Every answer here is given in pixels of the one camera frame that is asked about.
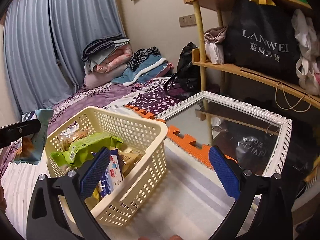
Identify light blue snack packet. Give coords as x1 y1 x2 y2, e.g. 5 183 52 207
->
14 108 54 165

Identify green seaweed snack packet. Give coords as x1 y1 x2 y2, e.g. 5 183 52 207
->
50 132 123 168

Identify clear bag of biscuits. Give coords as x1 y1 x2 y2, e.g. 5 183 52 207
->
57 125 88 151

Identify blue white snack packet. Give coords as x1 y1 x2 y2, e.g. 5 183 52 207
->
98 148 123 198

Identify yellow snack packet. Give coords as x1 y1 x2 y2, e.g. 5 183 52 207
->
85 189 100 210

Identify person right hand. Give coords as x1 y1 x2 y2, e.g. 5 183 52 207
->
138 235 183 240

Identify white framed mirror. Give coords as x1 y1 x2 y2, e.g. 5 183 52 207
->
156 91 292 177

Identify striped white blue sheet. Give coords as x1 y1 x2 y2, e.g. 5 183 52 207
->
1 139 234 239

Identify orange foam puzzle mat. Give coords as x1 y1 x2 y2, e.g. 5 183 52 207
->
124 103 237 169

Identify cream perforated plastic basket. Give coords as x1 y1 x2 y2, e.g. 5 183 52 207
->
43 106 168 227

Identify blue grey curtain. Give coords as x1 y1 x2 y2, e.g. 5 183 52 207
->
4 0 123 115

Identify stack of folded quilts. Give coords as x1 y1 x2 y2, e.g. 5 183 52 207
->
82 34 133 89

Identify purple floral bedspread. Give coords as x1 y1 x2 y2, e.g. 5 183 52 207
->
0 77 201 178

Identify black backpack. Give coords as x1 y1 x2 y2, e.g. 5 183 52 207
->
164 42 201 99

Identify blue folded blanket pile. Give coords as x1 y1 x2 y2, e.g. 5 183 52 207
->
111 47 174 86

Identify black LANWEI shopping bag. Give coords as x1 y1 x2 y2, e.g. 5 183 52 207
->
222 0 300 84

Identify pink folded clothes on shelf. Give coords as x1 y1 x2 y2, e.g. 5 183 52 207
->
204 25 227 64

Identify white plastic bags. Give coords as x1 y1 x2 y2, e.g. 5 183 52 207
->
291 9 319 96

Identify wooden bamboo shelf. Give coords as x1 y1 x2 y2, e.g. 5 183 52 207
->
184 0 319 107

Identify wall power sockets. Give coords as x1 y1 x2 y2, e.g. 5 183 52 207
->
178 14 196 28

